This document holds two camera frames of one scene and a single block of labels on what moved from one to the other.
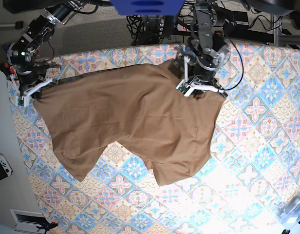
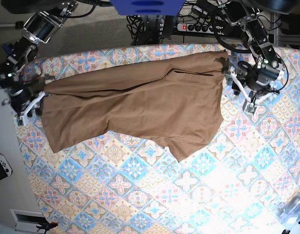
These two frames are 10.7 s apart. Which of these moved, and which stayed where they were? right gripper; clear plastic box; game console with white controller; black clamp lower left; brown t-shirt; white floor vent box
Moved: brown t-shirt; right gripper
Stayed: clear plastic box; white floor vent box; black clamp lower left; game console with white controller
